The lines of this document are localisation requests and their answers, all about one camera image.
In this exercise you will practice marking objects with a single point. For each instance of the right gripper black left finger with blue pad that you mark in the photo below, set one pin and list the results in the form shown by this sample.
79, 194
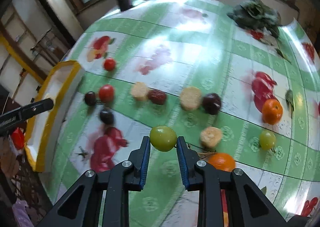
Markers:
102, 198

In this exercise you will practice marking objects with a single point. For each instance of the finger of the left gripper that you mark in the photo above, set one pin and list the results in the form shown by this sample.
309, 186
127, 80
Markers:
12, 119

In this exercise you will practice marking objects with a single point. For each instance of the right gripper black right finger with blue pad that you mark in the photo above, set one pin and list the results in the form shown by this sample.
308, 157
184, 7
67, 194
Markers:
246, 204

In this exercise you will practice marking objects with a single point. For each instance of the dark purple plum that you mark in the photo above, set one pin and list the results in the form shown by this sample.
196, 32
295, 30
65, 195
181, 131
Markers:
106, 116

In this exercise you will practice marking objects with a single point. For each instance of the green grape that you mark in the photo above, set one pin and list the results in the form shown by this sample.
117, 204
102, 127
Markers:
267, 140
163, 138

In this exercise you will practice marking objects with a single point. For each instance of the round brown cake slice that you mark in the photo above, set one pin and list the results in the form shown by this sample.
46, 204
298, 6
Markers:
190, 98

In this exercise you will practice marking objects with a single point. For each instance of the pale banana piece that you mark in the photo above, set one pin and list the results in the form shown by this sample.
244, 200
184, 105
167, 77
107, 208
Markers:
139, 91

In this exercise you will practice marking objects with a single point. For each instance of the red jujube date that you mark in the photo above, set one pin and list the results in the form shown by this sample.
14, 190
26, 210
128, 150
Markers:
157, 96

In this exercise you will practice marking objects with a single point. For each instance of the lower orange tangerine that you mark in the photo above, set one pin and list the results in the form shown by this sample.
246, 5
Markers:
222, 161

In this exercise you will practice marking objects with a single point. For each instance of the orange tangerine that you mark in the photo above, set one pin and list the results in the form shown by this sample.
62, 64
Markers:
272, 111
222, 161

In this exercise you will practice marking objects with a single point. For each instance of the yellow rimmed white tray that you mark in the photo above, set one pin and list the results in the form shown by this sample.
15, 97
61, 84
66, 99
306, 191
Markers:
43, 129

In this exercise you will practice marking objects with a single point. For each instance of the pale banana slice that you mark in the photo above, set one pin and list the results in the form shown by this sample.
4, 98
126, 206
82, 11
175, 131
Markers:
210, 137

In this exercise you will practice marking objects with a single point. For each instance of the large dark plum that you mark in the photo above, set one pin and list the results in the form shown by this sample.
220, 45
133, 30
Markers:
211, 103

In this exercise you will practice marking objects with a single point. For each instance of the white standing air conditioner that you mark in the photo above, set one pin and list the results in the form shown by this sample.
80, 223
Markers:
63, 19

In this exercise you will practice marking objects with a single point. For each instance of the small red tomato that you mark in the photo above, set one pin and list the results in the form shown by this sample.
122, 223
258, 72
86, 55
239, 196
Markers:
109, 64

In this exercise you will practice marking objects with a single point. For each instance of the green fruit print tablecloth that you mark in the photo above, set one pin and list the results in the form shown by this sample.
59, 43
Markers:
185, 68

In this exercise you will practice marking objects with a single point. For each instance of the black plant pot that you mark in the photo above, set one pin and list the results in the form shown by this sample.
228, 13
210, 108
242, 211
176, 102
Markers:
125, 5

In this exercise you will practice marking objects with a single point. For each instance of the dark leafy vegetable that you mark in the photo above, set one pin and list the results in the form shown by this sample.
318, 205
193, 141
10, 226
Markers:
255, 15

